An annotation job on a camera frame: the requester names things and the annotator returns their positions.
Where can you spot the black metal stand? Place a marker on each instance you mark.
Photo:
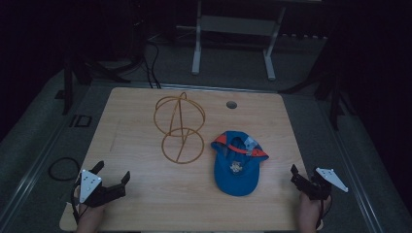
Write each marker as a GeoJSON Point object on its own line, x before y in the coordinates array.
{"type": "Point", "coordinates": [68, 87]}
{"type": "Point", "coordinates": [335, 97]}

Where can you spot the person's right hand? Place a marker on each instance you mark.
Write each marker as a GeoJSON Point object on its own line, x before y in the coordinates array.
{"type": "Point", "coordinates": [309, 213]}

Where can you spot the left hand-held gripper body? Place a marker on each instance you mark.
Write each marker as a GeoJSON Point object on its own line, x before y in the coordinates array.
{"type": "Point", "coordinates": [97, 191]}

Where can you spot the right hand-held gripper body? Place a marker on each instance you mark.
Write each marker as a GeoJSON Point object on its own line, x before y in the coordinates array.
{"type": "Point", "coordinates": [319, 186]}

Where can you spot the blue and orange cap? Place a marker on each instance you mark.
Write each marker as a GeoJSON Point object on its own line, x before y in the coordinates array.
{"type": "Point", "coordinates": [238, 174]}

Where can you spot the black floor bracket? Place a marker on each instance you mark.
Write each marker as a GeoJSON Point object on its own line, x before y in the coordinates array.
{"type": "Point", "coordinates": [82, 121]}

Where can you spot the white metal table frame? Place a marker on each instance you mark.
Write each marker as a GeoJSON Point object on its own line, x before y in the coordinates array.
{"type": "Point", "coordinates": [236, 25]}

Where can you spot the person's left hand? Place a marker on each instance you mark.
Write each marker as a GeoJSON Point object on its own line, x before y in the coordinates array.
{"type": "Point", "coordinates": [89, 216]}

